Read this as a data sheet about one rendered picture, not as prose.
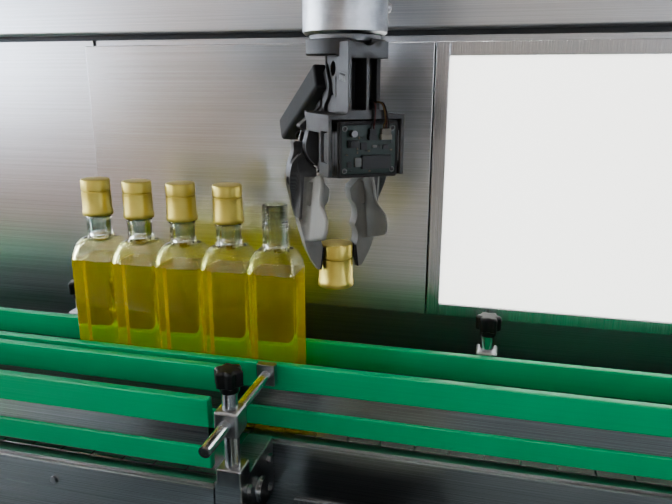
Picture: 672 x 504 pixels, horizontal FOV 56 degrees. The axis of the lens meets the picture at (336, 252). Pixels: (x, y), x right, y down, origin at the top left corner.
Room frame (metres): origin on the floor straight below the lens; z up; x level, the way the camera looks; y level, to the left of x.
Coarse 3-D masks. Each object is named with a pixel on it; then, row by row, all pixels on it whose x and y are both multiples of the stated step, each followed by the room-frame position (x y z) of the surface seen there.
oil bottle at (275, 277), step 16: (256, 256) 0.69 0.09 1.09; (272, 256) 0.68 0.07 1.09; (288, 256) 0.68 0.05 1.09; (256, 272) 0.68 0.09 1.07; (272, 272) 0.67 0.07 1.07; (288, 272) 0.67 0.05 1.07; (304, 272) 0.72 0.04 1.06; (256, 288) 0.68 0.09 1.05; (272, 288) 0.67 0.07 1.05; (288, 288) 0.67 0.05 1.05; (304, 288) 0.71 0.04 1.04; (256, 304) 0.68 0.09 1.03; (272, 304) 0.67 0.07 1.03; (288, 304) 0.67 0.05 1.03; (304, 304) 0.71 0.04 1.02; (256, 320) 0.68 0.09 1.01; (272, 320) 0.67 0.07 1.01; (288, 320) 0.67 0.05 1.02; (304, 320) 0.71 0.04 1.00; (256, 336) 0.68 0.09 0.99; (272, 336) 0.67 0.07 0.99; (288, 336) 0.67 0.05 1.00; (304, 336) 0.71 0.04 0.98; (256, 352) 0.68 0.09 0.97; (272, 352) 0.67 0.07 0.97; (288, 352) 0.67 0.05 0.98; (304, 352) 0.71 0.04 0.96
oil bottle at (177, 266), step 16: (160, 256) 0.71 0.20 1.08; (176, 256) 0.70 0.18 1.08; (192, 256) 0.70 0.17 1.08; (160, 272) 0.71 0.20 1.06; (176, 272) 0.70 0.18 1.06; (192, 272) 0.70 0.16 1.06; (160, 288) 0.71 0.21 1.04; (176, 288) 0.70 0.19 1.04; (192, 288) 0.70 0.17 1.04; (160, 304) 0.71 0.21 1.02; (176, 304) 0.70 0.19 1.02; (192, 304) 0.70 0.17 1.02; (160, 320) 0.71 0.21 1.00; (176, 320) 0.70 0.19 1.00; (192, 320) 0.70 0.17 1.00; (160, 336) 0.71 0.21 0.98; (176, 336) 0.70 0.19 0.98; (192, 336) 0.70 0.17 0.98
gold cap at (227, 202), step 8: (216, 184) 0.72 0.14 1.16; (224, 184) 0.72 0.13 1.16; (232, 184) 0.72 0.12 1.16; (240, 184) 0.72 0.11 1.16; (216, 192) 0.70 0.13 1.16; (224, 192) 0.70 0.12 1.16; (232, 192) 0.70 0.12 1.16; (240, 192) 0.71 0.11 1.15; (216, 200) 0.70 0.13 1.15; (224, 200) 0.70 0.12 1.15; (232, 200) 0.70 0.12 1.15; (240, 200) 0.71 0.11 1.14; (216, 208) 0.70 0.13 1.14; (224, 208) 0.70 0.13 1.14; (232, 208) 0.70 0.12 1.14; (240, 208) 0.71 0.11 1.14; (216, 216) 0.71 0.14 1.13; (224, 216) 0.70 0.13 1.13; (232, 216) 0.70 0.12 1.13; (240, 216) 0.71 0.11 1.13; (216, 224) 0.71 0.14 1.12; (224, 224) 0.70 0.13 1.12; (232, 224) 0.70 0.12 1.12
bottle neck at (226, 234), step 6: (216, 228) 0.71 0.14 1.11; (222, 228) 0.70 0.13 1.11; (228, 228) 0.70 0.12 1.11; (234, 228) 0.71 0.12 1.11; (240, 228) 0.72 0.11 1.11; (216, 234) 0.71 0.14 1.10; (222, 234) 0.70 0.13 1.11; (228, 234) 0.70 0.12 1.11; (234, 234) 0.71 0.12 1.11; (240, 234) 0.72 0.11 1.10; (222, 240) 0.70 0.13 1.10; (228, 240) 0.70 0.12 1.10; (234, 240) 0.71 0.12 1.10; (240, 240) 0.71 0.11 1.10
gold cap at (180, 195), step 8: (168, 184) 0.72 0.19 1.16; (176, 184) 0.72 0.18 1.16; (184, 184) 0.72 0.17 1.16; (192, 184) 0.73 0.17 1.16; (168, 192) 0.72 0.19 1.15; (176, 192) 0.71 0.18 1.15; (184, 192) 0.72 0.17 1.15; (192, 192) 0.72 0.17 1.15; (168, 200) 0.72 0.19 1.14; (176, 200) 0.71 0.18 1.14; (184, 200) 0.72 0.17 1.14; (192, 200) 0.72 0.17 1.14; (168, 208) 0.72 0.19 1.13; (176, 208) 0.71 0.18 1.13; (184, 208) 0.72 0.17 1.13; (192, 208) 0.72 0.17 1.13; (168, 216) 0.72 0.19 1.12; (176, 216) 0.71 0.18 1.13; (184, 216) 0.72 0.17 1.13; (192, 216) 0.72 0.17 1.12
